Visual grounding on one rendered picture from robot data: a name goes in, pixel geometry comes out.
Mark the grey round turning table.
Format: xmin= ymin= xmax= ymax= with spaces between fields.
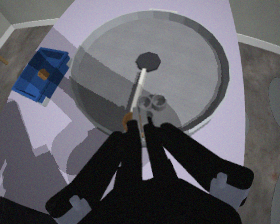
xmin=69 ymin=9 xmax=232 ymax=136

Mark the grey metal ring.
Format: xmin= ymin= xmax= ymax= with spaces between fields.
xmin=137 ymin=95 xmax=152 ymax=111
xmin=146 ymin=109 xmax=155 ymax=123
xmin=152 ymin=93 xmax=167 ymax=111

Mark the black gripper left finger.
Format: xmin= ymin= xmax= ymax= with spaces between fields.
xmin=45 ymin=107 xmax=143 ymax=224

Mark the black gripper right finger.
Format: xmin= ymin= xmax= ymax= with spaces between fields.
xmin=140 ymin=105 xmax=254 ymax=224

